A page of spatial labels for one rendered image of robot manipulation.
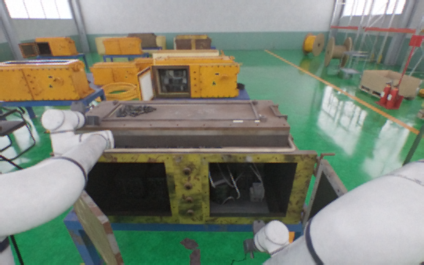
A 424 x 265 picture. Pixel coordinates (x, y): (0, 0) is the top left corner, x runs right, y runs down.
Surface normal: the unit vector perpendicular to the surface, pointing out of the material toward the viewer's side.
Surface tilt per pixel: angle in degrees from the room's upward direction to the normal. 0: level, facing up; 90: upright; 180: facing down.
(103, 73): 90
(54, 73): 90
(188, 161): 90
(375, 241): 62
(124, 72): 90
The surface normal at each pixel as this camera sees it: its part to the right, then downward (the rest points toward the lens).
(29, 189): 0.58, -0.47
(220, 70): 0.00, 0.47
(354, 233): -0.73, -0.25
